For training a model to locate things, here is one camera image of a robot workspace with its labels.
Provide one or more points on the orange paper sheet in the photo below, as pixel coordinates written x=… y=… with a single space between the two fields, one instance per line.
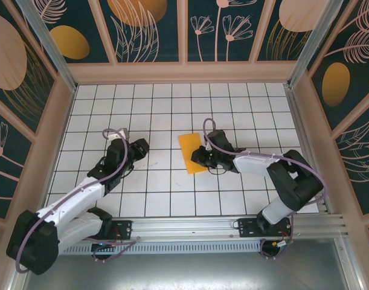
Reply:
x=190 y=151

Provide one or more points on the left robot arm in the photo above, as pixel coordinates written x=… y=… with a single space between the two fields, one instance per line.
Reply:
x=78 y=193

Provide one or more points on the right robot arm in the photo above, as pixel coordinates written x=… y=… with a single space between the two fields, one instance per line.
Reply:
x=250 y=163

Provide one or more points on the grey metal sheet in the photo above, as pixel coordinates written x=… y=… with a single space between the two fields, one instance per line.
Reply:
x=184 y=273

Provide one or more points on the long aluminium mounting rail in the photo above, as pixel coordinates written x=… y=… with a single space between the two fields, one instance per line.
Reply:
x=184 y=226

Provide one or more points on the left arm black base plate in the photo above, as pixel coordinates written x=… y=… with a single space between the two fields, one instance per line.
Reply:
x=123 y=229

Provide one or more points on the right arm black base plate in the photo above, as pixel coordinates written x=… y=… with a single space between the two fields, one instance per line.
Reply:
x=246 y=229

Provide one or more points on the aluminium side rail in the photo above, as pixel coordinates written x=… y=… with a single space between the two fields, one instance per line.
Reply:
x=305 y=145

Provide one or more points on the aluminium corner post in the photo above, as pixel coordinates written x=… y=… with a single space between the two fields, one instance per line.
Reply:
x=48 y=42
x=317 y=36

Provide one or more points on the aluminium frame bar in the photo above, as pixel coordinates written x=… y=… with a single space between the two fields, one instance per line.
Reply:
x=16 y=281
x=351 y=266

